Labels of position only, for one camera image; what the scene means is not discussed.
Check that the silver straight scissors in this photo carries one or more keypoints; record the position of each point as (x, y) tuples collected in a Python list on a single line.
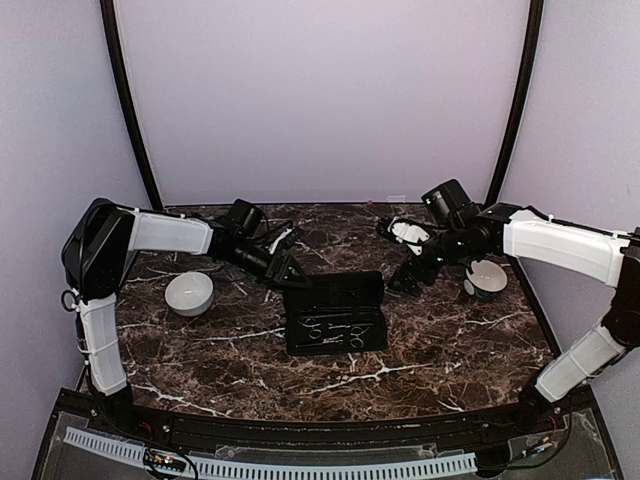
[(312, 329)]

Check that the left black frame post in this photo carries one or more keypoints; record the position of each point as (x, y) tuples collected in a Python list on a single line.
[(128, 109)]

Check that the silver thinning scissors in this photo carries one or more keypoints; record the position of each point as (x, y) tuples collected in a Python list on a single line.
[(346, 335)]

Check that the white ceramic bowl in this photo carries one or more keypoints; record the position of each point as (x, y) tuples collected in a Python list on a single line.
[(190, 294)]

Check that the right black frame post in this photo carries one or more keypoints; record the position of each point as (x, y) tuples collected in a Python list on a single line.
[(521, 89)]

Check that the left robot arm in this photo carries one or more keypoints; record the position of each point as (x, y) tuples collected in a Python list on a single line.
[(95, 255)]

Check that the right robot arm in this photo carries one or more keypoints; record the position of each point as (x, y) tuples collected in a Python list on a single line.
[(611, 257)]

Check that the white slotted cable duct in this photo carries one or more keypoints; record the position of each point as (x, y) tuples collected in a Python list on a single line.
[(267, 464)]

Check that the teal white cup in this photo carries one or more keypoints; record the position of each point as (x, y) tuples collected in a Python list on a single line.
[(485, 280)]

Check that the black frame post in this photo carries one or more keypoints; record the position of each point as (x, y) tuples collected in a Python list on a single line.
[(128, 109), (521, 89)]

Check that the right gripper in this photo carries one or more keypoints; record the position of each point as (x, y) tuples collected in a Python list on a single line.
[(410, 262)]

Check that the black front rail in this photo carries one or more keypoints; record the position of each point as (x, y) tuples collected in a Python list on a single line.
[(476, 429)]

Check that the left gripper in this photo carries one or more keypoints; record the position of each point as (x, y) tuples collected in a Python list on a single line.
[(277, 271)]

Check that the black zippered tool case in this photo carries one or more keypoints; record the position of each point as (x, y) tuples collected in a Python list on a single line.
[(298, 304)]

